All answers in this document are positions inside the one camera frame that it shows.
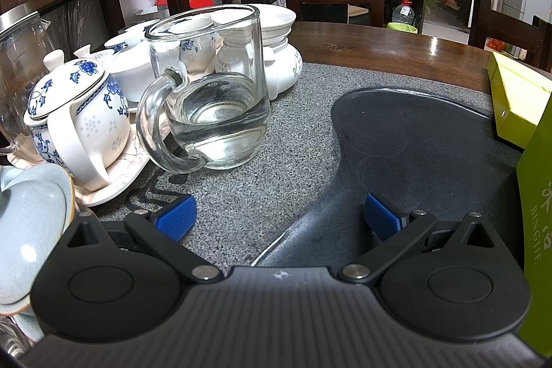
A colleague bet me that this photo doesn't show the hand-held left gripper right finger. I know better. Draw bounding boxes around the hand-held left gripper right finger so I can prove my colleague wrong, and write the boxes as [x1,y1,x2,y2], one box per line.
[338,192,496,285]

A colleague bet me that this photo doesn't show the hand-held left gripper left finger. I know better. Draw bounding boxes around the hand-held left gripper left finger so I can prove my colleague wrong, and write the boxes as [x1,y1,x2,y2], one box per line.
[62,196,220,285]

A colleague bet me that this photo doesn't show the small blue flower teacup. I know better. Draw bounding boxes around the small blue flower teacup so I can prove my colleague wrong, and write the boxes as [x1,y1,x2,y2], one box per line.
[178,20,217,74]

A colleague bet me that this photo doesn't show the green cardboard box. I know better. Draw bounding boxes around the green cardboard box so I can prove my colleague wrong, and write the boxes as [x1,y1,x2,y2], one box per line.
[486,51,552,149]

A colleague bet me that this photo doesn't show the stacked white bowls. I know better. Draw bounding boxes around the stacked white bowls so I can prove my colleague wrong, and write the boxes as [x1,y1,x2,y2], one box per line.
[211,3,298,49]

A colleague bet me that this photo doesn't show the glass pitcher with water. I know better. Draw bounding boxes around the glass pitcher with water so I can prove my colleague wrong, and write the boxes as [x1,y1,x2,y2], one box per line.
[136,4,272,172]

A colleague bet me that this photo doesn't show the marbled tea tray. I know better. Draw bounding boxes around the marbled tea tray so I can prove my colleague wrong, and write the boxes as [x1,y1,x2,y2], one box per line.
[9,105,173,207]

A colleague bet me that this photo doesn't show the green printed box lid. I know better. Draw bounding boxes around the green printed box lid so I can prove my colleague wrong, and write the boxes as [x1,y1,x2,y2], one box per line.
[515,92,552,356]

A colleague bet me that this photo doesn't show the celadon gaiwan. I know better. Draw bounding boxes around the celadon gaiwan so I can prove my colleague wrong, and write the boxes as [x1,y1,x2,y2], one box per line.
[0,163,78,317]

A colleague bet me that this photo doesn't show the glass jar with metal lid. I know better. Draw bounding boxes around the glass jar with metal lid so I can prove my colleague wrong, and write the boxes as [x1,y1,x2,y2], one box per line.
[0,1,57,155]

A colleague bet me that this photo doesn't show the large water bottle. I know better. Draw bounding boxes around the large water bottle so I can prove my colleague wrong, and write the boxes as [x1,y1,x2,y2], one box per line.
[392,0,421,28]

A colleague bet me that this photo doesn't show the blue white porcelain teapot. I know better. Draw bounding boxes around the blue white porcelain teapot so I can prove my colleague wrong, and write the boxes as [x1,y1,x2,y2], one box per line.
[23,49,131,192]

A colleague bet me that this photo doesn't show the grey stone tea tray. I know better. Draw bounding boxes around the grey stone tea tray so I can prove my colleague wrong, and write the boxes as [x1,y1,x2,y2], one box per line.
[90,62,531,278]

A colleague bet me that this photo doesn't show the wooden desktop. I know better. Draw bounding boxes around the wooden desktop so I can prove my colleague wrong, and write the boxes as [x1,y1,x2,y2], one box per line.
[276,21,552,95]

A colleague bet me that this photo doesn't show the white gaiwan blue trim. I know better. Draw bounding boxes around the white gaiwan blue trim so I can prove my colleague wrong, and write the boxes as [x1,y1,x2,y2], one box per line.
[73,32,156,101]

